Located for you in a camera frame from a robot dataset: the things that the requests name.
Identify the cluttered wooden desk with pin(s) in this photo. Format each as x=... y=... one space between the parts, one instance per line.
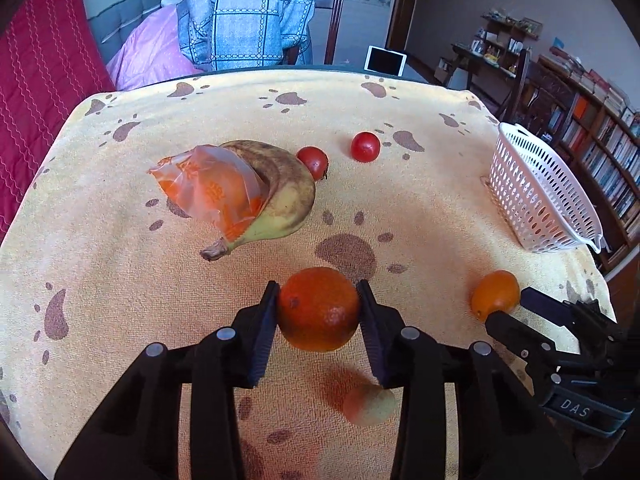
x=470 y=52

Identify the red stitched blanket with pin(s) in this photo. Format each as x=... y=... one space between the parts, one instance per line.
x=45 y=70

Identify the wooden bookshelf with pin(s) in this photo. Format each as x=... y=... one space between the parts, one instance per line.
x=612 y=260

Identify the pink quilt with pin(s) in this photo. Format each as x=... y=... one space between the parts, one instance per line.
x=150 y=50

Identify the rows of shelved books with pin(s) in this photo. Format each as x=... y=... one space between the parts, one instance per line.
x=600 y=160

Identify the brown door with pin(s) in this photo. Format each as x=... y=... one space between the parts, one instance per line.
x=407 y=10

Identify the grey bed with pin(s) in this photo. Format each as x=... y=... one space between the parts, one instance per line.
x=115 y=15

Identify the red tomato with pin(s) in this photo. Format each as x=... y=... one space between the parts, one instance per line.
x=365 y=146

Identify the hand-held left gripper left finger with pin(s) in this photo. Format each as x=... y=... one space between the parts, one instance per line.
x=264 y=340

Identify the large orange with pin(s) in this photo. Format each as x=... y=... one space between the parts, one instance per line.
x=320 y=310

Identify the white tablet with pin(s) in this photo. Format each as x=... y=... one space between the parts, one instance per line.
x=385 y=61

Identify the yellow paw-print blanket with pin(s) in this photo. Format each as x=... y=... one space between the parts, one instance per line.
x=150 y=285

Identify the brown wooden chair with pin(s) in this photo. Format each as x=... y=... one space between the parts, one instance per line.
x=334 y=20

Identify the spotted banana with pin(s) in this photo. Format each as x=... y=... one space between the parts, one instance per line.
x=295 y=195

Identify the stack of books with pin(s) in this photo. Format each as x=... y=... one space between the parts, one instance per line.
x=590 y=80

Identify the blue plaid cloth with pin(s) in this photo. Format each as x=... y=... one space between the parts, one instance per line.
x=240 y=20

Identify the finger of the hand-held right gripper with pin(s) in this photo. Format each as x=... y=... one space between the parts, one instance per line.
x=515 y=335
x=550 y=307

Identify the small orange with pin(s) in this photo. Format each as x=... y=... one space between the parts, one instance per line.
x=495 y=294

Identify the tomato with stem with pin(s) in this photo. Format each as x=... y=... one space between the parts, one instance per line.
x=312 y=160

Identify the kiwi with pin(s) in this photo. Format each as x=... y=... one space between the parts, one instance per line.
x=369 y=404

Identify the dark carved wooden chair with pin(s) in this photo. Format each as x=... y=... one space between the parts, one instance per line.
x=540 y=100

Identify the white wardrobe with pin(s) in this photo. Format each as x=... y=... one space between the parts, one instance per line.
x=360 y=10

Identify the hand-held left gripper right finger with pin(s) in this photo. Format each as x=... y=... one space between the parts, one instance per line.
x=377 y=350

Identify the white plastic basket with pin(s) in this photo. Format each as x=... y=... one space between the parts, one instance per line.
x=535 y=195

